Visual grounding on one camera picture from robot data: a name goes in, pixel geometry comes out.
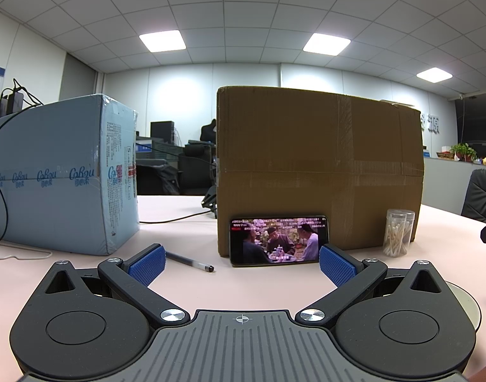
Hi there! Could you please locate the green potted plant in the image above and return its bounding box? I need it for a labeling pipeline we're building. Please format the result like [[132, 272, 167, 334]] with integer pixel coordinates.
[[450, 143, 478, 163]]

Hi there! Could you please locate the thin black table cable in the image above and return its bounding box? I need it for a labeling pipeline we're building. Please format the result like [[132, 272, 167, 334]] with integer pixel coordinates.
[[139, 210, 218, 224]]

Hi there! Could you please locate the black smartphone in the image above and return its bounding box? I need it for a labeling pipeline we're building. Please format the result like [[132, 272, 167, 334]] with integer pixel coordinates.
[[228, 215, 330, 267]]

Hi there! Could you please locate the black computer monitor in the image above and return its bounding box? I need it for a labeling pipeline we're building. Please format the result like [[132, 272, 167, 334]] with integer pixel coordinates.
[[151, 120, 175, 142]]

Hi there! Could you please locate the chair with dark jacket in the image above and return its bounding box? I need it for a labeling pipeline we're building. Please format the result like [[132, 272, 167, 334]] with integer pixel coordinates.
[[135, 163, 181, 196]]

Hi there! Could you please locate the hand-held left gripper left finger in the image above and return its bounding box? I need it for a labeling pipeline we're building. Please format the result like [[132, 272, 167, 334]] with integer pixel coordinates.
[[40, 244, 190, 325]]

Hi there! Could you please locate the clear cotton swab jar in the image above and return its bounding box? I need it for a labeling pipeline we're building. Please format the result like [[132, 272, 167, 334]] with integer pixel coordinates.
[[382, 208, 416, 258]]

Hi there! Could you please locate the brown cardboard box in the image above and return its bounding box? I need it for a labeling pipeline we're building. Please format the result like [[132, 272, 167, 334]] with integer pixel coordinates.
[[216, 85, 426, 258]]

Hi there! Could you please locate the white reception counter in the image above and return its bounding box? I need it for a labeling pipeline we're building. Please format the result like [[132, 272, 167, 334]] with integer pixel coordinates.
[[421, 156, 479, 220]]

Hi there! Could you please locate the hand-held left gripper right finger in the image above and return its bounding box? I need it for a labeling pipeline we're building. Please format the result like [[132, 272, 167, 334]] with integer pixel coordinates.
[[296, 244, 446, 325]]

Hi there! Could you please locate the black office chair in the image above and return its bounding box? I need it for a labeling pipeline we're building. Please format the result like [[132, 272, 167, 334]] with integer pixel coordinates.
[[178, 118, 219, 196]]

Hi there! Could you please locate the black gel pen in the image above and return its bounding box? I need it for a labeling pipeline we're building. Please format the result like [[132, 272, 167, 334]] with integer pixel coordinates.
[[165, 251, 216, 273]]

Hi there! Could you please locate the black leather chair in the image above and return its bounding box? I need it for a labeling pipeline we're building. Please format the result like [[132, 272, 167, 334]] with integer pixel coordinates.
[[461, 168, 486, 226]]

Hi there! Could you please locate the white wall lettering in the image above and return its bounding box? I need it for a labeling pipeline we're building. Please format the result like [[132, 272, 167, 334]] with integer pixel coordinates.
[[420, 112, 441, 134]]

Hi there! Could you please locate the black adapter cable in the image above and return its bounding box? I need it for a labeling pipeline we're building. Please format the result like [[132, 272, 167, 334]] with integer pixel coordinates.
[[0, 78, 45, 248]]

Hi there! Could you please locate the square ceiling light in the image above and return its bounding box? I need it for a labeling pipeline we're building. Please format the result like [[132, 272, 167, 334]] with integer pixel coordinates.
[[139, 31, 187, 53], [417, 67, 454, 83], [303, 33, 351, 56]]

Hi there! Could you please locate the light blue wrapped carton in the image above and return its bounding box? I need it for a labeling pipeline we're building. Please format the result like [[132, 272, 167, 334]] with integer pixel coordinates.
[[0, 93, 141, 256]]

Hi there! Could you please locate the white bowl with dark outside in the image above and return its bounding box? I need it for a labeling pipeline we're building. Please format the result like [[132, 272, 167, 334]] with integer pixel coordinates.
[[445, 280, 483, 329]]

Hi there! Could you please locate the black clamp stand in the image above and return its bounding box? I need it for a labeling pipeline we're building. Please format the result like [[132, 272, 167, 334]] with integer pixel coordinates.
[[201, 185, 219, 219]]

